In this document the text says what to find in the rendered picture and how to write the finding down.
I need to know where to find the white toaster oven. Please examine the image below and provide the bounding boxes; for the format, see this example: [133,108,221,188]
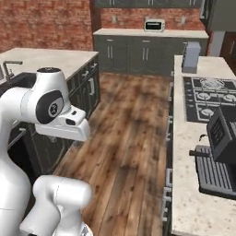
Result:
[144,18,167,33]

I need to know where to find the grey sink tap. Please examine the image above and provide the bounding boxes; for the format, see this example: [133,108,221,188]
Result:
[2,60,24,82]

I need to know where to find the black gas hob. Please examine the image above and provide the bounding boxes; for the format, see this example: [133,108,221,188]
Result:
[183,76,236,124]

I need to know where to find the black sink basin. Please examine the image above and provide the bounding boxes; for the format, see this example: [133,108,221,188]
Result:
[0,72,38,97]

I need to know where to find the black coffee machine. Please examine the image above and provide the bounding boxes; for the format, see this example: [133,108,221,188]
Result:
[188,105,236,201]

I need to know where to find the grey box appliance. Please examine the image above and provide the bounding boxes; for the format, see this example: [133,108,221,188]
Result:
[181,41,203,75]

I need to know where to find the dark grey wall cupboards run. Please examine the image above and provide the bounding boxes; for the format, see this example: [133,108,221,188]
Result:
[93,0,205,9]

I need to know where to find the dark island cupboards run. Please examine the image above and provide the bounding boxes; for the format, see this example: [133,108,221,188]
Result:
[65,54,101,120]

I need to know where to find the dark grey base cupboards run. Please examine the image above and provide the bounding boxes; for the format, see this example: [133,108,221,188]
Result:
[93,33,210,77]

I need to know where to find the silver cupboard door handle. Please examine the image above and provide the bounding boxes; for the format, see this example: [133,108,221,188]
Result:
[88,77,96,97]

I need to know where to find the silver dishwasher handle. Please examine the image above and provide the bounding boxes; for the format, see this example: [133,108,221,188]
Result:
[6,126,28,149]

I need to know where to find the dark wooden door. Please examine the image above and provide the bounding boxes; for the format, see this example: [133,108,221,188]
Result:
[219,30,236,76]

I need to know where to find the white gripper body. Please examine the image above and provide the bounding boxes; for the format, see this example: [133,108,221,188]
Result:
[34,117,92,143]

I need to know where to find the dark counter cupboards run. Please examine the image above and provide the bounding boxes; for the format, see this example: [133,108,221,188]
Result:
[160,71,175,236]

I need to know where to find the dark glossy dishwasher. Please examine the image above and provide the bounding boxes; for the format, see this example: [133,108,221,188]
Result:
[25,122,77,178]

